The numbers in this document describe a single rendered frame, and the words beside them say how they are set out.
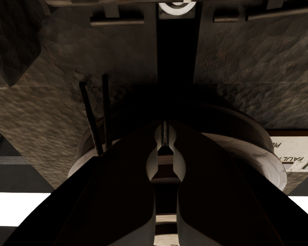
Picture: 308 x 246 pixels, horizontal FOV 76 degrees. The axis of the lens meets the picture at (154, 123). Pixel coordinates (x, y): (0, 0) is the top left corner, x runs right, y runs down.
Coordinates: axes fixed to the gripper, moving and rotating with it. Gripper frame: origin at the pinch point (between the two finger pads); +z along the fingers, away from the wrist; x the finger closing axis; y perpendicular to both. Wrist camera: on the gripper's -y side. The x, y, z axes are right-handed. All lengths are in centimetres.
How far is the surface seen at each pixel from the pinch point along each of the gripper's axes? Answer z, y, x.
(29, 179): 525, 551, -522
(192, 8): 22.7, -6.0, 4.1
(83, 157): 16.0, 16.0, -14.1
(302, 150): 34, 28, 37
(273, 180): 18.5, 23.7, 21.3
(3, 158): 390, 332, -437
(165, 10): 22.4, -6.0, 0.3
